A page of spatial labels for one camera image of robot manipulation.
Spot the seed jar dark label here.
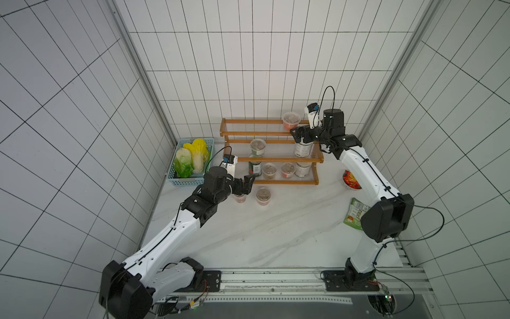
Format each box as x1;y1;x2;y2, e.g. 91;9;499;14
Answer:
233;194;247;203

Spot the seed jar red label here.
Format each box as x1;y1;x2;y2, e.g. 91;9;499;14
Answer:
256;187;272;206
282;112;301;131

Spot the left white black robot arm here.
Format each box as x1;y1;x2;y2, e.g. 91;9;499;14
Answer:
98;166;256;318

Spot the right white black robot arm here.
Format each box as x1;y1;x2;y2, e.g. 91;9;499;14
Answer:
290;103;414;291

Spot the large white-lid can middle shelf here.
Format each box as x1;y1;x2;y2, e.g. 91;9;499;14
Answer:
294;142;314;158

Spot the small jar yellow label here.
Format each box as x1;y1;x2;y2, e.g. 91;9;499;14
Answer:
262;162;278;179

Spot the white can bottom shelf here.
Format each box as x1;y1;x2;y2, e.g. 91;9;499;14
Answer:
295;162;312;178

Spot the wooden three-tier shelf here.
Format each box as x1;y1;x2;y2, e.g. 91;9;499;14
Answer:
219;118;324;186

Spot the small jar pink label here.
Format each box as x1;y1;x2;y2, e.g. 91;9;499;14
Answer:
281;162;296;179

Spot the dark green bottle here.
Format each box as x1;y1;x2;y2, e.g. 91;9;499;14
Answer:
248;161;262;177

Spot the blue plastic basket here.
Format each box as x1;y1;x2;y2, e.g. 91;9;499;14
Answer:
167;138;215;186

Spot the green napa cabbage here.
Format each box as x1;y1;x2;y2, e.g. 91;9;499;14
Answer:
173;148;193;178

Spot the red snack bowl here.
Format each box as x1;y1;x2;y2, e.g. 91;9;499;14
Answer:
342;170;362;190

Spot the green snack packet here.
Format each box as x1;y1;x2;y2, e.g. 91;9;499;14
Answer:
343;198;371;230

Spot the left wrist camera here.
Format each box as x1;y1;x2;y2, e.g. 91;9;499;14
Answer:
220;154;238;177

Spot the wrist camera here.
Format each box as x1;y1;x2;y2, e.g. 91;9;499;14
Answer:
304;102;321;129
220;154;238;177

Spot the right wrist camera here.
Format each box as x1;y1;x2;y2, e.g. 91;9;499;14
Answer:
304;102;321;129

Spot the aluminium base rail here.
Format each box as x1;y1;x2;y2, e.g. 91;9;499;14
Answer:
142;265;433;309

